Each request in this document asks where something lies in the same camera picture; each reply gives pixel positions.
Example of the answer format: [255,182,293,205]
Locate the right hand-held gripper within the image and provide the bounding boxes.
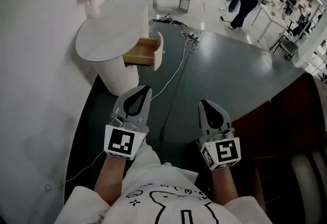
[196,99,242,171]

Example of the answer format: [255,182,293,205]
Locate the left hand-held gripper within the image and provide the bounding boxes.
[103,86,153,161]

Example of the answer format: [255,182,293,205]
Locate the large wooden drawer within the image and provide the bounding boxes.
[123,31,164,71]

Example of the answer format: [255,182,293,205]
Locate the white round side table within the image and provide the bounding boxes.
[75,0,150,96]

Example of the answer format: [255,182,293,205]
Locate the person's left forearm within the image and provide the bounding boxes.
[94,153,127,206]

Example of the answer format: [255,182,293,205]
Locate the person's right forearm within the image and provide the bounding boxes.
[211,164,240,206]

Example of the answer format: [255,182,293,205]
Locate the person's white trousers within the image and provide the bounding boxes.
[125,141,162,175]

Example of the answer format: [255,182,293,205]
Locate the dark green floor mat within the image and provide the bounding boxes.
[63,21,314,203]

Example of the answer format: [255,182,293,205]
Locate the dark wooden chair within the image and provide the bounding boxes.
[231,72,327,224]

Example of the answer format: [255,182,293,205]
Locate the white power strip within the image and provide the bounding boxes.
[182,30,200,41]

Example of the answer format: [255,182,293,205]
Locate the grey office chair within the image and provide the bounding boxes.
[273,38,299,62]

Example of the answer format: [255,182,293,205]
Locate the white ceramic vase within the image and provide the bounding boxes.
[84,0,100,18]

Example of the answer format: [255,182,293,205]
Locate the white work table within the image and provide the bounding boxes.
[251,3,289,42]

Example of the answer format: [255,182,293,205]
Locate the black round bag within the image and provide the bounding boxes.
[228,0,242,13]

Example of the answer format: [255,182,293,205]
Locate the white power cable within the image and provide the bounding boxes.
[64,29,202,185]

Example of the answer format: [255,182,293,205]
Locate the black cable bundle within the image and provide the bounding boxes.
[150,13,189,26]

